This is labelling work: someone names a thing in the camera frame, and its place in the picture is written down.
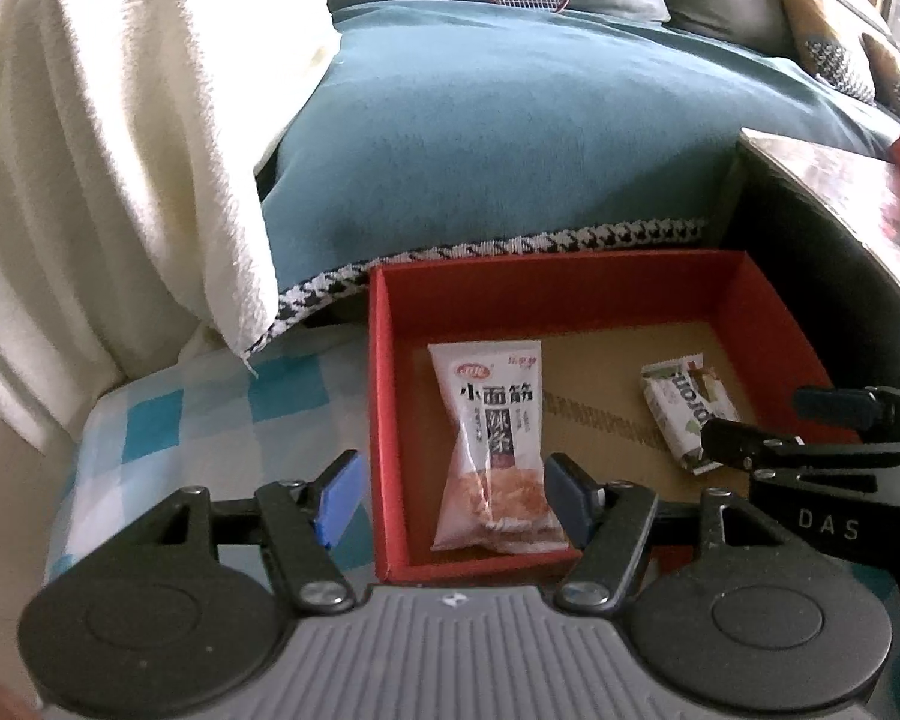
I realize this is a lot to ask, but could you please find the blue white checkered cloth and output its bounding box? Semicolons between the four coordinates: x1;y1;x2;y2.
41;328;382;595

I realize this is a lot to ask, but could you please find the dark-edged side table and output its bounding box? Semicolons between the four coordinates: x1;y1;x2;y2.
718;127;900;410

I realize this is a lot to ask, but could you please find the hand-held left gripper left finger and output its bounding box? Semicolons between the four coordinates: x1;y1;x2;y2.
118;450;367;614

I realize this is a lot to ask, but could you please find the tan patterned throw pillow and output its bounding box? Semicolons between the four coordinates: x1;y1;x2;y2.
775;0;880;106
859;30;900;125

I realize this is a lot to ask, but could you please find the white orange snack packet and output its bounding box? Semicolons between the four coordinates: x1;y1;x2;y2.
427;339;571;552

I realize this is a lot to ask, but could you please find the green white snack packet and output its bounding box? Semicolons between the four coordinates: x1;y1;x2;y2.
640;354;743;475

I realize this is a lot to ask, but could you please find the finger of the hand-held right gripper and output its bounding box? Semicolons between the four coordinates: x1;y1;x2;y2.
793;382;900;436
701;418;900;475

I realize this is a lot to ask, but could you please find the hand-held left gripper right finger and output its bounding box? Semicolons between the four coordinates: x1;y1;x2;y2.
544;452;793;614

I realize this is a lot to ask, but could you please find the red cardboard box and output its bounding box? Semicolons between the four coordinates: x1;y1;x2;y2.
367;249;863;584

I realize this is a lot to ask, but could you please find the blue blanket with houndstooth trim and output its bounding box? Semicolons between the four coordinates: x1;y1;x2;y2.
253;0;900;355

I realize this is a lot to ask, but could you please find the white fluffy blanket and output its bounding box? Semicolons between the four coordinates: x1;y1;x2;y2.
0;0;340;458

